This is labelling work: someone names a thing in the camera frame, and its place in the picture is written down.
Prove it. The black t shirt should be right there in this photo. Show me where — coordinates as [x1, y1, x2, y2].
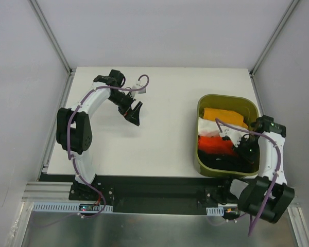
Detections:
[197, 150, 255, 173]

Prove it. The white cable duct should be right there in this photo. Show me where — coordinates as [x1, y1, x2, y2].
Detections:
[33, 202, 113, 214]
[206, 206, 225, 217]

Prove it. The purple cable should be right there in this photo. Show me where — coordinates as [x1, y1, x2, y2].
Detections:
[66, 74, 149, 219]
[215, 117, 284, 237]

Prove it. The left aluminium corner post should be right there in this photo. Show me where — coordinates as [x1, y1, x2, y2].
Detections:
[28, 0, 73, 75]

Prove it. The aluminium corner post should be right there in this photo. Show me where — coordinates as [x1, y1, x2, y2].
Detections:
[28, 0, 73, 75]
[250, 0, 301, 78]

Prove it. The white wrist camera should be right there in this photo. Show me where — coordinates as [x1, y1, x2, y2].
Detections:
[132, 81, 146, 94]
[219, 128, 243, 148]

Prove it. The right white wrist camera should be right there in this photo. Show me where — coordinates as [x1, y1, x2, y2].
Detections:
[219, 128, 243, 148]

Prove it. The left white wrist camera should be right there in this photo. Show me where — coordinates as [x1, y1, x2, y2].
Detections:
[132, 81, 146, 94]

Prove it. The orange rolled t shirt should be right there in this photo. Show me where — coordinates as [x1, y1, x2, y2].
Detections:
[198, 136, 238, 156]

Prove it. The aluminium frame rail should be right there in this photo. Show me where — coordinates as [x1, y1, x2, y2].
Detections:
[22, 181, 299, 206]

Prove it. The right aluminium corner post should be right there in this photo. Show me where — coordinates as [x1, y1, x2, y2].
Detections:
[250, 0, 301, 78]

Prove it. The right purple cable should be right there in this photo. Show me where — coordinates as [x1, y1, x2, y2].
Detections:
[215, 117, 284, 237]

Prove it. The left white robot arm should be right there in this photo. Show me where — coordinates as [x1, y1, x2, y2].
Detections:
[56, 69, 149, 200]

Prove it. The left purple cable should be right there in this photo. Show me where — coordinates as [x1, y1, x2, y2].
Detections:
[66, 74, 149, 219]

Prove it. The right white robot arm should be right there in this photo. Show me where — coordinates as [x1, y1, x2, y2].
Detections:
[221, 115, 295, 223]

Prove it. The olive green plastic bin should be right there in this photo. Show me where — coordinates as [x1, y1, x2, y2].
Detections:
[194, 94, 260, 178]

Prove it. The white rolled t shirt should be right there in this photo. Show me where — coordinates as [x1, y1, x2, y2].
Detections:
[197, 117, 243, 137]

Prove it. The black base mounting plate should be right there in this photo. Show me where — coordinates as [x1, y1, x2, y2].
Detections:
[68, 175, 238, 215]

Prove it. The yellow rolled t shirt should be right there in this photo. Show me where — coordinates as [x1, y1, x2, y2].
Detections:
[203, 108, 248, 129]

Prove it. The left white cable duct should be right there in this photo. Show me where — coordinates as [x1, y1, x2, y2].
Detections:
[33, 202, 113, 214]

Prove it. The right white cable duct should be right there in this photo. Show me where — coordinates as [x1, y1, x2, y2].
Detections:
[206, 206, 225, 217]

